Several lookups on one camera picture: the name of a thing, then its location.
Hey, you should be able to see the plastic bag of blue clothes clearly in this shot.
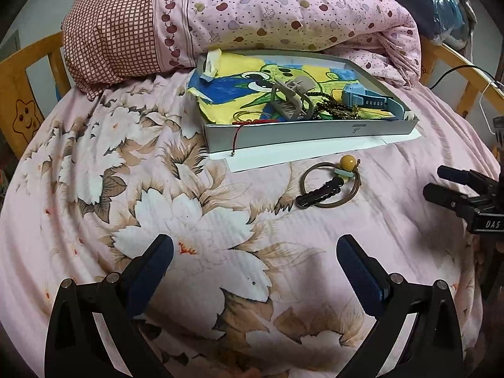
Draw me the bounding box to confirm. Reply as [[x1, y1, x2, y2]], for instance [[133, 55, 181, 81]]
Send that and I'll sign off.
[[388, 0, 473, 44]]

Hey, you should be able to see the pink floral bed blanket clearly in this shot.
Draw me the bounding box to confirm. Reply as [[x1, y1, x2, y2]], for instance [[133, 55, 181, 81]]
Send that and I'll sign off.
[[0, 67, 504, 378]]

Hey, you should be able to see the grey cardboard tray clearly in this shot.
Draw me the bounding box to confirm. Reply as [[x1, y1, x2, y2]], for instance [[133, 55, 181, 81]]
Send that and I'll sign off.
[[188, 49, 419, 154]]

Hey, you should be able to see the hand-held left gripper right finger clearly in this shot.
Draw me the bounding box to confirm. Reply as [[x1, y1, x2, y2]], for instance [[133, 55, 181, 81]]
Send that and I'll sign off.
[[336, 234, 462, 378]]

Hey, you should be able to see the grey hair claw clip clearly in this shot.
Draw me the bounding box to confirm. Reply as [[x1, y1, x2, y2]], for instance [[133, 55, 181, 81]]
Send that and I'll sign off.
[[270, 77, 319, 121]]

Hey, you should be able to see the black bead necklace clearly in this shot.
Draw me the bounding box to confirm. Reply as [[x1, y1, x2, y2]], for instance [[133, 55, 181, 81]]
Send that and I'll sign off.
[[305, 90, 357, 121]]

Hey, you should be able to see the blue plastic-wrapped bundle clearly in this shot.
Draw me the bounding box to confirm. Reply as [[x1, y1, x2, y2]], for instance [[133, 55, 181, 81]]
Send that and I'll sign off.
[[374, 0, 479, 60]]

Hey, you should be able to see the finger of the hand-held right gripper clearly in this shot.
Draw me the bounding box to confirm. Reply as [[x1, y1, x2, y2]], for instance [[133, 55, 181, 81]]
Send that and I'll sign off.
[[423, 182, 480, 222], [437, 164, 495, 193]]

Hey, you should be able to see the pink apple print quilt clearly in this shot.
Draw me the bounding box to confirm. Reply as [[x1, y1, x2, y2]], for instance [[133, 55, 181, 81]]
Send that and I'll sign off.
[[63, 0, 424, 99]]

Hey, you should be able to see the wooden bed frame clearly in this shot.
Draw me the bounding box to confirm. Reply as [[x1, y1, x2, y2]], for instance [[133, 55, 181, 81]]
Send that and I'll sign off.
[[0, 31, 504, 158]]

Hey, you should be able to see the ring bracelet with yellow bead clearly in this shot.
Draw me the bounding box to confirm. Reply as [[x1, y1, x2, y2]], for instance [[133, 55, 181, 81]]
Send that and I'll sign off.
[[299, 155, 362, 209]]

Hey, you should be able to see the cartoon drawing sheet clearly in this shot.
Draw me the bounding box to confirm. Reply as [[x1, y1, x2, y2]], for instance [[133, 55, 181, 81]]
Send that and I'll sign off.
[[188, 51, 398, 127]]

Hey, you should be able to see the white paper sheet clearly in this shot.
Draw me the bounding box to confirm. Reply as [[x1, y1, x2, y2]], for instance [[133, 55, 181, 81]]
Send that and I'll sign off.
[[209, 128, 423, 173]]

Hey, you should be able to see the white cable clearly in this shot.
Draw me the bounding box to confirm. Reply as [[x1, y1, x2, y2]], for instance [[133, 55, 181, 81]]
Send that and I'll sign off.
[[478, 80, 504, 135]]

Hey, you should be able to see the white paper scrap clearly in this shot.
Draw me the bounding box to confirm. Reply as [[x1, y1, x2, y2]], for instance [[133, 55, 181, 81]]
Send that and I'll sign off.
[[202, 48, 224, 82]]

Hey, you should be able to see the black hair clip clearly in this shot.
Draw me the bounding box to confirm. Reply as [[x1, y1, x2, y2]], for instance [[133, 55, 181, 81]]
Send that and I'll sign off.
[[296, 176, 343, 208]]

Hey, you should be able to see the red string bracelet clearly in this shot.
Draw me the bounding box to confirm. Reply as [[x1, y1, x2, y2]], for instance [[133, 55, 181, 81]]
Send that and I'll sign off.
[[232, 117, 277, 157]]

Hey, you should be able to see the blue wrist watch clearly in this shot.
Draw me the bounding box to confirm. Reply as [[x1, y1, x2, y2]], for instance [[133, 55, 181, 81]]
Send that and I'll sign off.
[[341, 83, 416, 121]]

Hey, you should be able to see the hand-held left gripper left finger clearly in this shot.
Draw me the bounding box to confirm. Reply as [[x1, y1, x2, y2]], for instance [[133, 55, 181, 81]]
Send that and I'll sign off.
[[44, 233, 175, 378]]

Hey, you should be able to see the black cable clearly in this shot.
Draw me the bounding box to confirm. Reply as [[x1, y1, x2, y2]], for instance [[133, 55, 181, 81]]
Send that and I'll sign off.
[[428, 65, 497, 90]]

